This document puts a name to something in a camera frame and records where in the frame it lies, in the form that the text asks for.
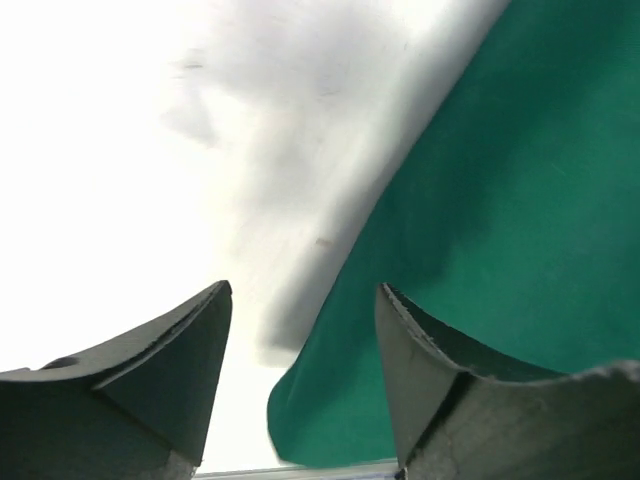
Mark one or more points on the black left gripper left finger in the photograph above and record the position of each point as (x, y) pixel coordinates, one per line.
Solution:
(137, 406)

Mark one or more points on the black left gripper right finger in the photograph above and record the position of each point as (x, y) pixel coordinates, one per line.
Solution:
(462, 410)

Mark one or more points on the green surgical cloth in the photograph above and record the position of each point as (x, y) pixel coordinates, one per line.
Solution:
(514, 218)

